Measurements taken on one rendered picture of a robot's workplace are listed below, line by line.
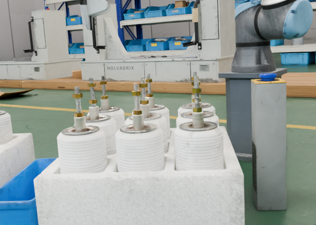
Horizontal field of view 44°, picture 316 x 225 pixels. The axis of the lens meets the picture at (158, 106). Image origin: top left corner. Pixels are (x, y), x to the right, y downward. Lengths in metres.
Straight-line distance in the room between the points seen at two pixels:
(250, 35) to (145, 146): 0.71
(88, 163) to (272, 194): 0.46
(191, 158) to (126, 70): 2.77
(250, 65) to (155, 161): 0.67
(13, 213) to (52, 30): 3.57
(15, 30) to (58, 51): 4.23
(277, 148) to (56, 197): 0.51
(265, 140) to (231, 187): 0.26
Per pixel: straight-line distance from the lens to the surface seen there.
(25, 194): 1.06
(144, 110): 0.88
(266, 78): 0.95
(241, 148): 1.39
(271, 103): 0.94
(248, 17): 1.35
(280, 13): 1.25
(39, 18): 4.34
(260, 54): 1.35
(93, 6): 0.88
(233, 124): 1.38
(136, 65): 3.41
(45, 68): 4.24
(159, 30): 10.86
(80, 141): 0.76
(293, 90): 2.76
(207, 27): 3.11
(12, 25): 8.52
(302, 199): 1.10
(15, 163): 1.09
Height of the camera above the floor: 0.42
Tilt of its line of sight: 10 degrees down
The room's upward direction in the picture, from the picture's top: 3 degrees counter-clockwise
